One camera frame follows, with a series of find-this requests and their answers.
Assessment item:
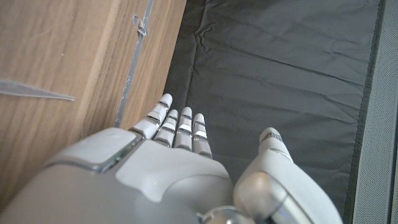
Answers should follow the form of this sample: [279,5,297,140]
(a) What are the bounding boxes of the grey tape outline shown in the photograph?
[114,0,155,128]

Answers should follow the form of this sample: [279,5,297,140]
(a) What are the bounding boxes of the black backdrop cloth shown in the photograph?
[163,0,386,218]

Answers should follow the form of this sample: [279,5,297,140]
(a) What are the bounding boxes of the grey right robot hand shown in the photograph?
[0,93,345,224]

